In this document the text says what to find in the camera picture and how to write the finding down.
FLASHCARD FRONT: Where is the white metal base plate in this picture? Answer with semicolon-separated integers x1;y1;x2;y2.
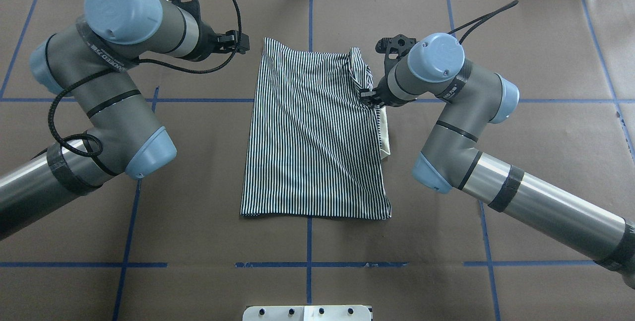
242;305;374;321

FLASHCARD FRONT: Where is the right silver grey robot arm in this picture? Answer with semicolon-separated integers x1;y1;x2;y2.
360;32;634;288

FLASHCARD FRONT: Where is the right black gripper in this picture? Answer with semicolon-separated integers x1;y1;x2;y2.
359;35;417;109

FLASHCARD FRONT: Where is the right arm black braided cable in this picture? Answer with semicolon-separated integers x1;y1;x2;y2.
446;0;519;45

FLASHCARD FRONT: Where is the blue white striped polo shirt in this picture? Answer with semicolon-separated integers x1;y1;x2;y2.
240;38;391;220

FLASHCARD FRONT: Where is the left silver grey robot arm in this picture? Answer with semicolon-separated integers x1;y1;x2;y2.
0;0;250;238

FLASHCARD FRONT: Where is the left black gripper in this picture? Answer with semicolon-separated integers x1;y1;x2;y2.
167;0;250;63

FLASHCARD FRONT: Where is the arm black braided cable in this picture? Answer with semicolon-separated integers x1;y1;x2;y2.
48;0;243;159
446;0;519;45

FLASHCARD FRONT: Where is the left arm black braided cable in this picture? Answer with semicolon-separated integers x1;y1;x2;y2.
48;0;243;159

